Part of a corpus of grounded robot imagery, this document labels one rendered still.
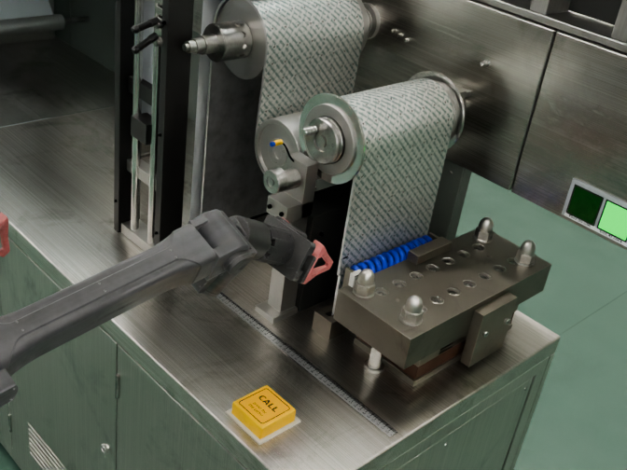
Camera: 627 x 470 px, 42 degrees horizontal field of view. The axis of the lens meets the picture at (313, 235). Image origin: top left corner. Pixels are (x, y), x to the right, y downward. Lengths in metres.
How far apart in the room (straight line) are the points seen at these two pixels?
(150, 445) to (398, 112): 0.75
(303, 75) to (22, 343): 0.76
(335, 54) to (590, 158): 0.48
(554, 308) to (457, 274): 1.99
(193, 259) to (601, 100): 0.71
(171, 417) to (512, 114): 0.79
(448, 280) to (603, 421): 1.60
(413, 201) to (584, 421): 1.60
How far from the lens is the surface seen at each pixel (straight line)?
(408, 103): 1.38
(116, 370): 1.58
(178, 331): 1.43
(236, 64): 1.49
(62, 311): 0.97
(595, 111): 1.41
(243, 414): 1.26
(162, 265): 1.03
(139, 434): 1.59
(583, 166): 1.44
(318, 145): 1.31
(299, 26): 1.46
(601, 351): 3.28
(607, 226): 1.44
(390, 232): 1.45
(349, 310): 1.34
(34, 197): 1.83
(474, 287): 1.43
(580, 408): 2.97
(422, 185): 1.46
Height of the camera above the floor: 1.78
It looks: 30 degrees down
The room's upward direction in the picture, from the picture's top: 9 degrees clockwise
